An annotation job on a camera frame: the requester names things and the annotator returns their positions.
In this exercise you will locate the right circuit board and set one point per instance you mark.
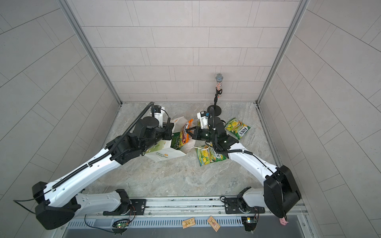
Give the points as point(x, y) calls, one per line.
point(249, 223)

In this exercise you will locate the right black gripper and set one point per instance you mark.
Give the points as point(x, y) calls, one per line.
point(198, 134)

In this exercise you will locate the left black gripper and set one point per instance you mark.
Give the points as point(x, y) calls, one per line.
point(168, 129)

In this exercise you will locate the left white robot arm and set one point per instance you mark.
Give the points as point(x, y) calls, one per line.
point(60, 201)

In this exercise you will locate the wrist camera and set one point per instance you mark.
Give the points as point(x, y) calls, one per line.
point(157, 112)
point(203, 118)

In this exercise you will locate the white paper bag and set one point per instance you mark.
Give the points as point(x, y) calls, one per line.
point(163, 151)

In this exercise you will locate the black microphone stand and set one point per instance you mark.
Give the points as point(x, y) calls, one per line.
point(218, 92)

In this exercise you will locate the pink pig toy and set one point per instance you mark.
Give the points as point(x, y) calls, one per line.
point(283, 221)

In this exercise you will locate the circuit board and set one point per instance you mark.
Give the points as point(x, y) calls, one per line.
point(249, 223)
point(120, 226)

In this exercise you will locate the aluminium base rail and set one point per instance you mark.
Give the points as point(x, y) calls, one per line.
point(170, 212)

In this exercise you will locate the orange pink candy bag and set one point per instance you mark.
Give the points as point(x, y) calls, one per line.
point(184, 136)

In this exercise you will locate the yellow candy bag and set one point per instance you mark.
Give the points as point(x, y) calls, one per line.
point(238, 128)
point(206, 155)

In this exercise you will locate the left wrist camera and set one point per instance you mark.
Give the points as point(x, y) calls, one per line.
point(157, 112)

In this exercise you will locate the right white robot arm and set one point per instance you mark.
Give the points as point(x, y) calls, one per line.
point(281, 192)

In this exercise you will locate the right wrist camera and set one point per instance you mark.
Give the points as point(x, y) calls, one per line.
point(203, 118)

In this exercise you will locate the left circuit board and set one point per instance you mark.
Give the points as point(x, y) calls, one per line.
point(120, 226)

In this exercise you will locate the green snack bag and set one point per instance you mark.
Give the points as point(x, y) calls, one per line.
point(176, 142)

